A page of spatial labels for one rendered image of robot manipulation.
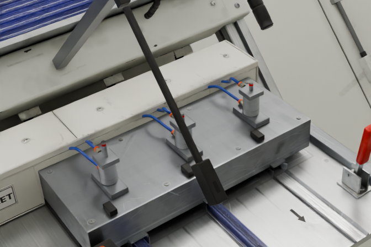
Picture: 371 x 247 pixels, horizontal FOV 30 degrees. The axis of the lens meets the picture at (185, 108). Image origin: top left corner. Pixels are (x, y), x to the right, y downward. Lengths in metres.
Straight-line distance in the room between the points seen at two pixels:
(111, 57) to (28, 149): 0.19
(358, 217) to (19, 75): 0.48
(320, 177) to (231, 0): 0.32
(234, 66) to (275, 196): 0.21
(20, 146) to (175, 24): 0.30
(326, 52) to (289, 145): 2.11
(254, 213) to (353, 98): 2.19
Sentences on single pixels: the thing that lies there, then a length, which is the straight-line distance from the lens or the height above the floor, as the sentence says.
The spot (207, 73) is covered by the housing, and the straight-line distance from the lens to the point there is 0.98.
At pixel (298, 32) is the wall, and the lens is 2.98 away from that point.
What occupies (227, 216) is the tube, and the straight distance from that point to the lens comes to 0.85.
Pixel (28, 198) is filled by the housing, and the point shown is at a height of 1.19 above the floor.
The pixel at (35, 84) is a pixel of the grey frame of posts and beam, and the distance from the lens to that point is 0.94.
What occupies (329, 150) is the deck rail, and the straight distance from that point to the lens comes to 0.96.
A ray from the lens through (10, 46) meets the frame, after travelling 0.92.
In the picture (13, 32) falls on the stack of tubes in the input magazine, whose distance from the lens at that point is 0.92.
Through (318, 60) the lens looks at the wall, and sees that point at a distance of 2.99.
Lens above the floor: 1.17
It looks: 3 degrees up
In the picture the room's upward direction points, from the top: 25 degrees counter-clockwise
